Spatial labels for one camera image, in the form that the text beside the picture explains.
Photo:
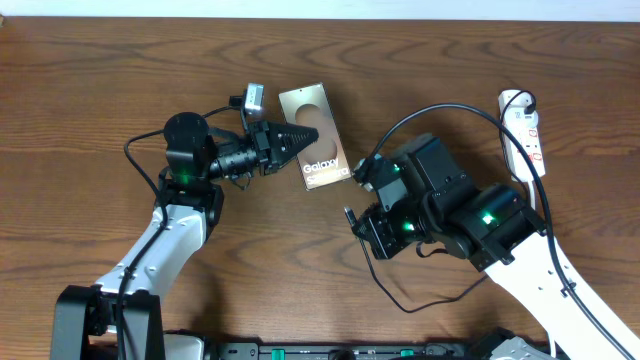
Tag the white power strip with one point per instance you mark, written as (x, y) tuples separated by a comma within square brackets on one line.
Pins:
[(518, 114)]

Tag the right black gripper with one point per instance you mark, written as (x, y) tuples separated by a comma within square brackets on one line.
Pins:
[(376, 231)]

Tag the Samsung Galaxy smartphone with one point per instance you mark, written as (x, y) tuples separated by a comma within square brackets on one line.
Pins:
[(323, 162)]

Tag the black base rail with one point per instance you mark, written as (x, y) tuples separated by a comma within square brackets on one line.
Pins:
[(499, 345)]

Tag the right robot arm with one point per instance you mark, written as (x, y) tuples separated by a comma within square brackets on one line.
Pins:
[(425, 196)]

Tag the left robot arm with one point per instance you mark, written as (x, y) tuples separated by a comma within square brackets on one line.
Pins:
[(119, 316)]

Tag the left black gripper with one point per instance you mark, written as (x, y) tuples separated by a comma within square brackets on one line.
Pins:
[(273, 136)]

